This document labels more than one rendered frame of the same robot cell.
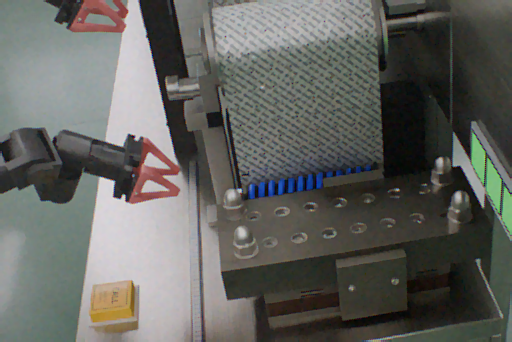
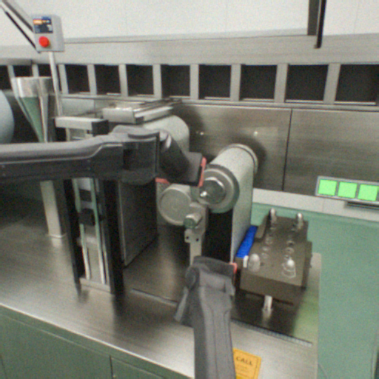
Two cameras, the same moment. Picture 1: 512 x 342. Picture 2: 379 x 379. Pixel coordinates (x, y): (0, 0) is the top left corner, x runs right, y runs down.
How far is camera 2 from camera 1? 1.18 m
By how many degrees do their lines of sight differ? 60
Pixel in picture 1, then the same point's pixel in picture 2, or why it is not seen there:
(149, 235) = (184, 331)
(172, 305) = (258, 341)
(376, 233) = (297, 240)
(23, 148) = (219, 277)
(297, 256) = (301, 262)
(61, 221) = not seen: outside the picture
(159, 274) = not seen: hidden behind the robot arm
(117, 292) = (242, 358)
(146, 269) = not seen: hidden behind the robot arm
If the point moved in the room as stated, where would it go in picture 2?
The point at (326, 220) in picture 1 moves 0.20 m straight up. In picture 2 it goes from (279, 248) to (286, 189)
